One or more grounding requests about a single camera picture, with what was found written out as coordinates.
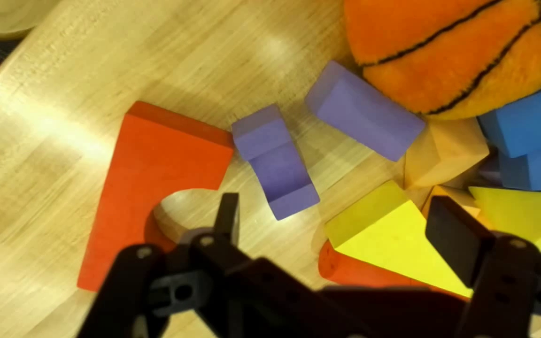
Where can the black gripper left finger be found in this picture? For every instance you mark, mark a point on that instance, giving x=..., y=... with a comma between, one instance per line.
x=158, y=287

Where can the yellow triangular foam block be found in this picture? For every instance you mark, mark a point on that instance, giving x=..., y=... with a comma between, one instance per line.
x=389, y=237

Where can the red foam arch block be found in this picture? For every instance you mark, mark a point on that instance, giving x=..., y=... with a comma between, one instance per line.
x=151, y=162

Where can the blue foam block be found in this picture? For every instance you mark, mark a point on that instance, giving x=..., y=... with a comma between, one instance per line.
x=526, y=132

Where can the purple I-shaped foam block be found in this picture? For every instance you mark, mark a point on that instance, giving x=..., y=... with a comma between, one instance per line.
x=273, y=162

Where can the yellow foam wedge block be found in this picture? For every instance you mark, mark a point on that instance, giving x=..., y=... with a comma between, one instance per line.
x=526, y=212

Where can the flat red foam block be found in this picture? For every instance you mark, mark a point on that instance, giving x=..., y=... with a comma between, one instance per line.
x=352, y=272

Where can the purple rectangular foam block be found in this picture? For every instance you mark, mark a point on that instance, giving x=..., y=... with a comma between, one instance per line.
x=365, y=113

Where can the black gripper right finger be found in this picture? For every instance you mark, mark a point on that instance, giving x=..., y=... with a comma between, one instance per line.
x=507, y=282

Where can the round wooden stool seat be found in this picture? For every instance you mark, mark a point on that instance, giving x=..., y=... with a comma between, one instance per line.
x=0, y=15

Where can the orange plush basketball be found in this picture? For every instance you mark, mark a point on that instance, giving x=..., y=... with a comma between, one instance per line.
x=445, y=49

